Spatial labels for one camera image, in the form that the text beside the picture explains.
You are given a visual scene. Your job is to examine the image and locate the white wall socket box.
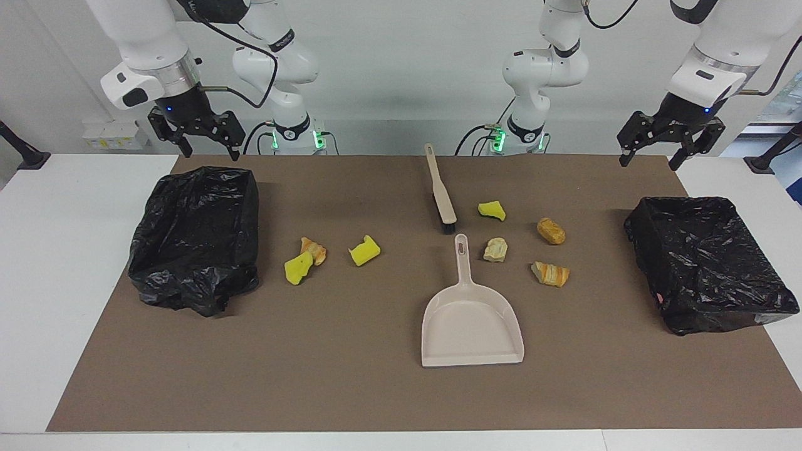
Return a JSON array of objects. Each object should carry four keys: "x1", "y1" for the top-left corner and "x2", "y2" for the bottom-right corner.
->
[{"x1": 83, "y1": 121, "x2": 151, "y2": 150}]

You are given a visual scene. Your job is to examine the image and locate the black bag-lined bin with knot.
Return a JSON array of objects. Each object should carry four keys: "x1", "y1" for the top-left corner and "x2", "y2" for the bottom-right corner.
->
[{"x1": 128, "y1": 166, "x2": 261, "y2": 318}]

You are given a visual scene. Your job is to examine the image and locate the notched yellow sponge piece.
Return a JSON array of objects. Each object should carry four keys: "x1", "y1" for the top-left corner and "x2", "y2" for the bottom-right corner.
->
[{"x1": 348, "y1": 235, "x2": 382, "y2": 267}]

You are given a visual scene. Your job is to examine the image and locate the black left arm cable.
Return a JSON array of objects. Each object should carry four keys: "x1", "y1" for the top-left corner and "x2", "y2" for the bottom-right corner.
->
[{"x1": 583, "y1": 0, "x2": 802, "y2": 98}]

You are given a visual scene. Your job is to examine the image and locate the brown table mat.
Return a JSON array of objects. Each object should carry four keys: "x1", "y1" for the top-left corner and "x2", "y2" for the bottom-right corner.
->
[{"x1": 47, "y1": 155, "x2": 802, "y2": 433}]

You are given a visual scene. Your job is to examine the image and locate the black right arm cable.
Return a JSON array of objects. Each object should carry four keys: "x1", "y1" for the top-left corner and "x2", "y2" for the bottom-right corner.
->
[{"x1": 175, "y1": 0, "x2": 278, "y2": 110}]

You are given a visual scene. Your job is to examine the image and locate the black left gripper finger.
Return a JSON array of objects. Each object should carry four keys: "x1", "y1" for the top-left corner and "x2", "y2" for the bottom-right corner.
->
[
  {"x1": 617, "y1": 111, "x2": 662, "y2": 167},
  {"x1": 669, "y1": 120, "x2": 726, "y2": 172}
]

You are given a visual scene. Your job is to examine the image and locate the brown bread bun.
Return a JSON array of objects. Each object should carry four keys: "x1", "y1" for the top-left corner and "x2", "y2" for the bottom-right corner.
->
[{"x1": 537, "y1": 217, "x2": 566, "y2": 246}]

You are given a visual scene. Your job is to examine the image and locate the orange striped croissant piece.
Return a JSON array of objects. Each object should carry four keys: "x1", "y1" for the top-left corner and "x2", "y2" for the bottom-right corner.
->
[{"x1": 531, "y1": 261, "x2": 571, "y2": 288}]

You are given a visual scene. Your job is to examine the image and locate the black bag-lined bin pink mark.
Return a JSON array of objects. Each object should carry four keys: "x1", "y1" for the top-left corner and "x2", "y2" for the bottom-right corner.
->
[{"x1": 624, "y1": 196, "x2": 801, "y2": 336}]

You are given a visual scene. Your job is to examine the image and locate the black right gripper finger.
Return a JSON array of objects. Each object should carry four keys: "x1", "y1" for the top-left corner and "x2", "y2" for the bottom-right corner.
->
[
  {"x1": 148, "y1": 108, "x2": 192, "y2": 158},
  {"x1": 213, "y1": 111, "x2": 246, "y2": 162}
]

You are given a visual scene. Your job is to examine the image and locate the black base cable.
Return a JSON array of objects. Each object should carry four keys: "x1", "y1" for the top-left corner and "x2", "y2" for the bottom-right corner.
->
[
  {"x1": 243, "y1": 122, "x2": 276, "y2": 155},
  {"x1": 456, "y1": 97, "x2": 518, "y2": 155}
]

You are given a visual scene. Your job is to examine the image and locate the small striped croissant piece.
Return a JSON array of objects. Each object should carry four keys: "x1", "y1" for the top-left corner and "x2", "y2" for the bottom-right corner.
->
[{"x1": 300, "y1": 237, "x2": 327, "y2": 266}]

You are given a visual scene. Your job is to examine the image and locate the black right base cable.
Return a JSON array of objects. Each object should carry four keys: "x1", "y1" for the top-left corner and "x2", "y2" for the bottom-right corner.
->
[{"x1": 243, "y1": 122, "x2": 276, "y2": 155}]

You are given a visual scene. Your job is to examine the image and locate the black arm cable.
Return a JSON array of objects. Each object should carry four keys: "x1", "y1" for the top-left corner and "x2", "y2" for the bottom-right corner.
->
[
  {"x1": 175, "y1": 0, "x2": 278, "y2": 110},
  {"x1": 583, "y1": 0, "x2": 802, "y2": 98}
]

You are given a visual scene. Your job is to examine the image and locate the beige plastic dustpan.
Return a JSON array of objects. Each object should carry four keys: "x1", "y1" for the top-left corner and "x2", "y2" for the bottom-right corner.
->
[{"x1": 420, "y1": 234, "x2": 525, "y2": 368}]

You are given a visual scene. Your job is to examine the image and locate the black left base cable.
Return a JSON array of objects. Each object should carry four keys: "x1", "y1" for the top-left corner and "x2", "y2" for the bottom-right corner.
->
[{"x1": 456, "y1": 97, "x2": 518, "y2": 155}]

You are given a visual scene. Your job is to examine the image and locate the black clamp stand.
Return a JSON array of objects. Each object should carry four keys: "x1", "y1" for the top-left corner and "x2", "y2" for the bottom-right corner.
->
[
  {"x1": 0, "y1": 120, "x2": 51, "y2": 171},
  {"x1": 744, "y1": 122, "x2": 802, "y2": 175}
]

